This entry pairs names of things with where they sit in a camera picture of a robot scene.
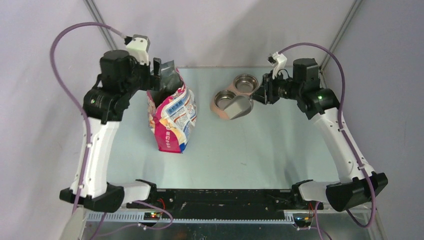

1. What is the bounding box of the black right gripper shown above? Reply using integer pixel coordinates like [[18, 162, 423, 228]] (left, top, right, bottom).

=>
[[249, 69, 303, 105]]

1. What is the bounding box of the metal food scoop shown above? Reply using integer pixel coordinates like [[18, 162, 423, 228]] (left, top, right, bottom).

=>
[[223, 95, 255, 120]]

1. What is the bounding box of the pet food bag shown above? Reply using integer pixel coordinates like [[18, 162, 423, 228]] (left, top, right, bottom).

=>
[[147, 60, 197, 154]]

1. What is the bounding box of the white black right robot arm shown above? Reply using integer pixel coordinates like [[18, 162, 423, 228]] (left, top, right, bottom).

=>
[[252, 58, 388, 212]]

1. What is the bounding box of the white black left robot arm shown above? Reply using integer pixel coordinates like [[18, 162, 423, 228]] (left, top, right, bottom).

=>
[[59, 50, 162, 213]]

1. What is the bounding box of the steel bowl far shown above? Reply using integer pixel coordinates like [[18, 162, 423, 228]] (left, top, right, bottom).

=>
[[232, 74, 260, 95]]

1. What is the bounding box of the steel bowl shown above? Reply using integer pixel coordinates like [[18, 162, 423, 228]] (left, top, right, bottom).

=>
[[232, 74, 260, 95], [212, 90, 237, 110]]

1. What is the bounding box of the steel bowl near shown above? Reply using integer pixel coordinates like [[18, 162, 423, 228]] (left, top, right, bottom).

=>
[[212, 90, 237, 110]]

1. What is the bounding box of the pink double bowl stand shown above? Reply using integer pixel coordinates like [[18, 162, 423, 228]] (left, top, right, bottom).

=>
[[210, 74, 260, 120]]

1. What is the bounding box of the right circuit board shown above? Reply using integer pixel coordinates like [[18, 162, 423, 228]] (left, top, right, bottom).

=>
[[293, 216, 315, 230]]

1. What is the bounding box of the circuit board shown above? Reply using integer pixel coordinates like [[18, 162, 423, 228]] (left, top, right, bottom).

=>
[[293, 216, 315, 230], [143, 211, 162, 221]]

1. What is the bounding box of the left circuit board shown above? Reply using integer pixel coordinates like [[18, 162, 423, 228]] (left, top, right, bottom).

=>
[[143, 211, 162, 221]]

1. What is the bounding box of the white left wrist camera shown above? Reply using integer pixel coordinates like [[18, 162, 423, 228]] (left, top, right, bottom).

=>
[[124, 34, 150, 66]]

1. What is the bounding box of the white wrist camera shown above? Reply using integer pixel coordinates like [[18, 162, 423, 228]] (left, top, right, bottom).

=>
[[267, 52, 287, 80], [124, 34, 150, 66]]

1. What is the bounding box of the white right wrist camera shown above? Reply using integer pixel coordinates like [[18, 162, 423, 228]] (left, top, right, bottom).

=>
[[267, 52, 287, 80]]

